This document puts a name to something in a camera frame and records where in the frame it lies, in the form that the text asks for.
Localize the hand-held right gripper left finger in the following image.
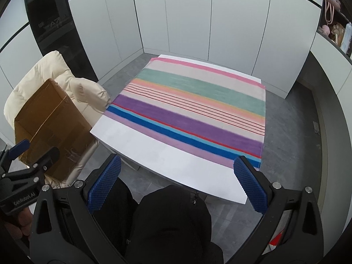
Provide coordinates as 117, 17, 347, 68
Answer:
29, 154, 122, 264

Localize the cream padded armchair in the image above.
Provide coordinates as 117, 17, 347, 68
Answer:
3, 51, 112, 190

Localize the striped colourful cloth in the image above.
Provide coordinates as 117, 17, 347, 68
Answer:
106, 57, 266, 169

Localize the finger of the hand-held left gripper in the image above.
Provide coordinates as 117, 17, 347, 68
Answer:
0, 147, 60, 192
0, 139, 30, 176

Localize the red and white object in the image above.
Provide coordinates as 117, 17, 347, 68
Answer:
269, 232, 285, 246

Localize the person's left hand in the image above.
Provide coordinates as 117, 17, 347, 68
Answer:
5, 207, 32, 237

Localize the person's right leg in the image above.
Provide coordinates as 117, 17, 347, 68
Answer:
132, 185, 224, 264

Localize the brown paw print item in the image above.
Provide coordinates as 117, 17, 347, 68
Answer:
330, 23, 345, 44

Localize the brown cardboard box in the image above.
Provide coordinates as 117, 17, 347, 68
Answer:
14, 78, 97, 184

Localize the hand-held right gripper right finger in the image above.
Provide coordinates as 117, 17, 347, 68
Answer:
233, 155, 325, 264

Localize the person's leg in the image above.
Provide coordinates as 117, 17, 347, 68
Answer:
132, 185, 224, 264
92, 177, 138, 264

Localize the black glass cabinet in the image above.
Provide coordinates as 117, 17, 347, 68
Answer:
23, 0, 99, 81

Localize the person's left leg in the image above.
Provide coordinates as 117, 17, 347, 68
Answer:
92, 177, 138, 264

